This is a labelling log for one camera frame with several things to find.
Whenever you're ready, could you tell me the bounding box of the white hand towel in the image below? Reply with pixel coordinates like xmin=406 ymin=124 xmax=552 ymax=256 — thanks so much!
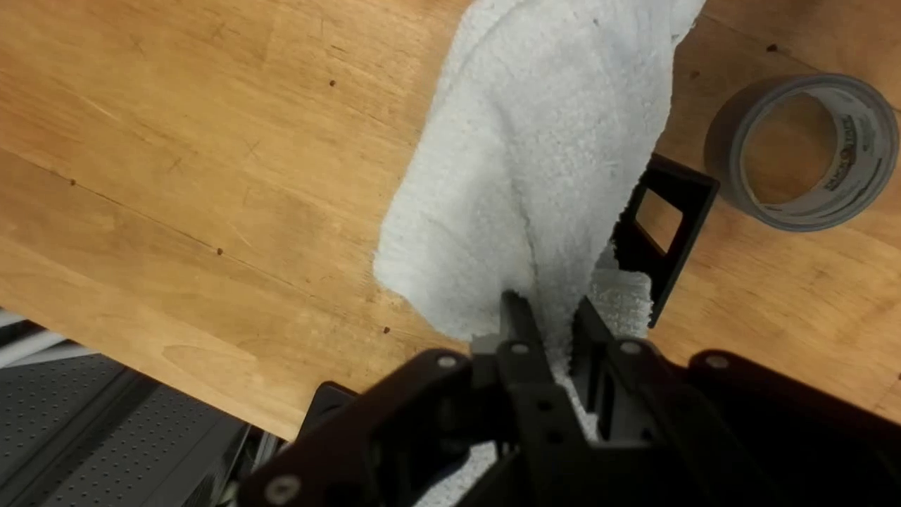
xmin=370 ymin=0 xmax=708 ymax=507

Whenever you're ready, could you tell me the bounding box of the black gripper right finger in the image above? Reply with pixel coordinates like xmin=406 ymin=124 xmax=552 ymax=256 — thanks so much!
xmin=572 ymin=294 xmax=901 ymax=507

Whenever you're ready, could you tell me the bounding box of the white metal bracket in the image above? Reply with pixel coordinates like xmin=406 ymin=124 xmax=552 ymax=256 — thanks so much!
xmin=0 ymin=307 xmax=94 ymax=370

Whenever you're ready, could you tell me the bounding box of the grey duct tape roll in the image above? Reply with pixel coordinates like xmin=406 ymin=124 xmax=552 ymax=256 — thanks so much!
xmin=700 ymin=69 xmax=901 ymax=237

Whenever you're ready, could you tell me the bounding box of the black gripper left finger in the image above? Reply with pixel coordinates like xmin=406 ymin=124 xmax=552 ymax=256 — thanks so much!
xmin=237 ymin=290 xmax=601 ymax=507

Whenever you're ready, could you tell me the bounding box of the black perforated panel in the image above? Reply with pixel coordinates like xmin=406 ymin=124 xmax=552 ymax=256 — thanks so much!
xmin=0 ymin=352 xmax=284 ymax=507

